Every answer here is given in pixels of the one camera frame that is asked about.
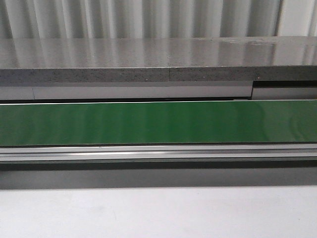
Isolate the green conveyor belt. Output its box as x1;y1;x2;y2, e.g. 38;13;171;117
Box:
0;100;317;146

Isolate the grey speckled stone counter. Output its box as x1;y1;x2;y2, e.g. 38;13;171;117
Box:
0;36;317;101

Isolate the white pleated curtain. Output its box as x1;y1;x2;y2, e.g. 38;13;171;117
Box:
0;0;317;39

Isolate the aluminium conveyor frame rail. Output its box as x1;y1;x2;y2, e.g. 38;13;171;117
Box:
0;143;317;171

